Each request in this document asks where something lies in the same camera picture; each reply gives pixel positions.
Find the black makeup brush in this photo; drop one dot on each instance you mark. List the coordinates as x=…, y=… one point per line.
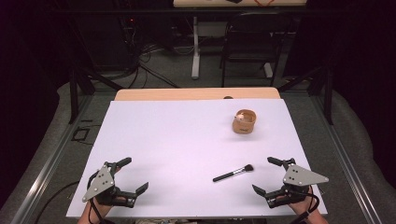
x=232, y=174

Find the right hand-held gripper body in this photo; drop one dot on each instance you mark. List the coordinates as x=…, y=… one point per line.
x=300, y=177

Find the light wooden desk top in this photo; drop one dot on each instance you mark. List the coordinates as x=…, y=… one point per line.
x=218, y=3

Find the white desk leg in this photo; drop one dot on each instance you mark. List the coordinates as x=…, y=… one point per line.
x=195, y=49

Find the black metal frame stand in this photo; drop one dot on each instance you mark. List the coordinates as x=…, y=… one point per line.
x=74, y=93
x=327, y=93

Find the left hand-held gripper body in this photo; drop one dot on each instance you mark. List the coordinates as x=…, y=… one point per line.
x=104, y=182

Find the white board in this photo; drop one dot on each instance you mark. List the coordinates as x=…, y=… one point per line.
x=186, y=149

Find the round wooden cup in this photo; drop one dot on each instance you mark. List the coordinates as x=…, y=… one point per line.
x=243, y=126

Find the small white object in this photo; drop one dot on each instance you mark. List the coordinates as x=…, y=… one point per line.
x=239, y=117

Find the black folding chair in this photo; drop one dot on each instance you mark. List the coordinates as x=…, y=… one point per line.
x=253, y=46

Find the white desk foot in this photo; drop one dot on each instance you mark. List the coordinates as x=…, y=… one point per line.
x=268, y=70

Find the aluminium rail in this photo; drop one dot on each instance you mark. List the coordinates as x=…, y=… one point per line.
x=46, y=171
x=345, y=161

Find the person's right hand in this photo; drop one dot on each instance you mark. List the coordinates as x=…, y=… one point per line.
x=303, y=207

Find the wooden table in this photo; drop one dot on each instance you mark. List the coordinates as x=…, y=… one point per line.
x=174, y=94

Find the person's left hand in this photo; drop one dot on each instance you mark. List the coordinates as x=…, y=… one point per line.
x=100, y=210

